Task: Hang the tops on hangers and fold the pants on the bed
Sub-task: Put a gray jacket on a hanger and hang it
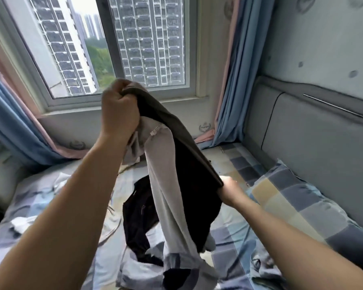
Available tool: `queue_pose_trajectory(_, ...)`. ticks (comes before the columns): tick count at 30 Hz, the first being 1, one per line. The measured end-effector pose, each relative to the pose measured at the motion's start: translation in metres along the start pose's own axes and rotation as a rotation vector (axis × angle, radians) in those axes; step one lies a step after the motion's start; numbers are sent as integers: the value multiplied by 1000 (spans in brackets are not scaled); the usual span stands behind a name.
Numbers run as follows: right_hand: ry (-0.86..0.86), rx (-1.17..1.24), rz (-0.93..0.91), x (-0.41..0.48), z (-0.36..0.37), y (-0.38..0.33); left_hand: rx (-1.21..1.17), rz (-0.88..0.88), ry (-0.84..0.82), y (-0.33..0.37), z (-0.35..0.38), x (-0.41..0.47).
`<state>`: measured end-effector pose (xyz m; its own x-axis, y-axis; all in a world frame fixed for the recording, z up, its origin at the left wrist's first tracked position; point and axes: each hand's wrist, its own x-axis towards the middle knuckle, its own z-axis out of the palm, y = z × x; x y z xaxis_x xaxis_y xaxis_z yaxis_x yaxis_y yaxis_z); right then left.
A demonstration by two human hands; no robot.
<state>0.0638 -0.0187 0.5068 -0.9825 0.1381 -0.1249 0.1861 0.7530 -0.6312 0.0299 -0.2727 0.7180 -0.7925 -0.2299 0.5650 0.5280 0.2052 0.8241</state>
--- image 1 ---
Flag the person's right hand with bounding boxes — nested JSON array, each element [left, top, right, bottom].
[[218, 175, 250, 209]]

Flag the person's left hand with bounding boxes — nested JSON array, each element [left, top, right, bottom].
[[100, 78, 143, 145]]

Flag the grey two-tone jacket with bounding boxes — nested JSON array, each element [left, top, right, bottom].
[[118, 81, 225, 290]]

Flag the black garment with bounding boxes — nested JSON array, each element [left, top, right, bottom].
[[122, 175, 192, 290]]

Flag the white t-shirt with script print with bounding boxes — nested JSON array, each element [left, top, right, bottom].
[[9, 172, 71, 237]]

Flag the person's left forearm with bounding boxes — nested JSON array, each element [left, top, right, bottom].
[[0, 133, 137, 290]]

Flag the person's right forearm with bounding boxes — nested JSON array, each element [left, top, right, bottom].
[[236, 193, 363, 290]]

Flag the bed with plaid sheet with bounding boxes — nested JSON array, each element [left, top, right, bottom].
[[0, 142, 363, 290]]

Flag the blue-grey garment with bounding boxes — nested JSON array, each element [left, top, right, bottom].
[[250, 238, 286, 283]]

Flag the white framed window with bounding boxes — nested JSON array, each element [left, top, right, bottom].
[[0, 0, 216, 114]]

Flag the high-rise buildings outside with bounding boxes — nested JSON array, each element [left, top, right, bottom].
[[25, 0, 187, 97]]

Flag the plaid pillow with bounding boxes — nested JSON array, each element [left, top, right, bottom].
[[248, 159, 363, 283]]

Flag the grey padded headboard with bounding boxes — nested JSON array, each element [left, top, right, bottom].
[[242, 75, 363, 231]]

